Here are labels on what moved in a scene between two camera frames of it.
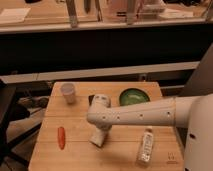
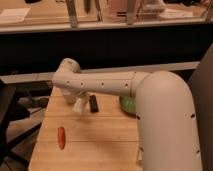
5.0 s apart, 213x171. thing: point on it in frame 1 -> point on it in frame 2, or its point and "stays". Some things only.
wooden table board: x=63 y=142 stays
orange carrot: x=61 y=137 stays
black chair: x=8 y=95 stays
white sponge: x=97 y=137 -> x=77 y=107
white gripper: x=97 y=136 -> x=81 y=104
